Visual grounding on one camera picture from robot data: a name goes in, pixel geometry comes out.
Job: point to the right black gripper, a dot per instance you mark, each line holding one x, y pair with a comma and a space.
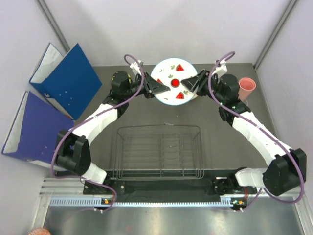
197, 84

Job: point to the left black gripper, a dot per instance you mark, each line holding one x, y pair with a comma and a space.
152, 87

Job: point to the white plate with red pattern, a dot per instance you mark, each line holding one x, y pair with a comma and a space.
171, 72

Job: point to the pink plastic cup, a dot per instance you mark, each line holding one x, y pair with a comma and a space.
247, 86

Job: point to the clear faceted drinking glass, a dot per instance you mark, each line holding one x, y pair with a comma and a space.
245, 103

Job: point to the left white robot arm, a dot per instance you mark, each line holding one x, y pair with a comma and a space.
72, 151

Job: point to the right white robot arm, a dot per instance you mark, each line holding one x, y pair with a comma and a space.
286, 166

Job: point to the orange mesh object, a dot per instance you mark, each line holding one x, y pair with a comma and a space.
39, 231

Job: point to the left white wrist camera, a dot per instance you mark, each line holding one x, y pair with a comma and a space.
136, 67

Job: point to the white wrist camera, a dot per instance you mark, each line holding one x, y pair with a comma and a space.
220, 69
136, 67

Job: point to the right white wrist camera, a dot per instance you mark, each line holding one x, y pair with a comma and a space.
220, 69

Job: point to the black wire dish rack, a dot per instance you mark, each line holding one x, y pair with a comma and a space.
158, 152

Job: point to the blue ring binder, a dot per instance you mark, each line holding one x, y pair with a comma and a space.
69, 83

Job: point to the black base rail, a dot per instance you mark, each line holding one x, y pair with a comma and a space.
209, 188

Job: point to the purple ring binder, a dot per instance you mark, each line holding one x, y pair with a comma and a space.
33, 133

